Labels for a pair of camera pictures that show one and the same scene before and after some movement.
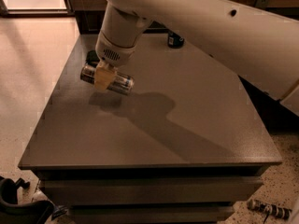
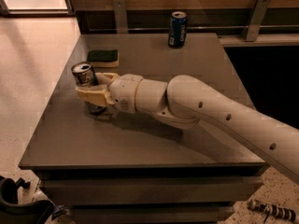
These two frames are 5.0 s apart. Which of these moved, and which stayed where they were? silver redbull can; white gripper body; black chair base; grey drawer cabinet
Moved: white gripper body; silver redbull can
Stayed: black chair base; grey drawer cabinet
